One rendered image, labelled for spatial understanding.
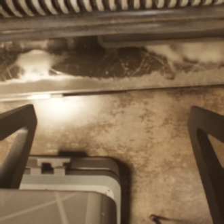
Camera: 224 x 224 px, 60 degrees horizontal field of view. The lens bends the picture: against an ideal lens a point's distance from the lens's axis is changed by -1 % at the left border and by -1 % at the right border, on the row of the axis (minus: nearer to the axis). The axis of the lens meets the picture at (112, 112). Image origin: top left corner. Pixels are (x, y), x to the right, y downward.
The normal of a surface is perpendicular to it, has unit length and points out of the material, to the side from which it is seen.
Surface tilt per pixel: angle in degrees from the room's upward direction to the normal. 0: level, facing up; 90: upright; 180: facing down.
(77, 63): 0
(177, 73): 0
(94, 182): 45
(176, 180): 0
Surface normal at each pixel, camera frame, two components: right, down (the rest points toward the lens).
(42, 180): 0.01, -0.64
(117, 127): 0.00, 0.09
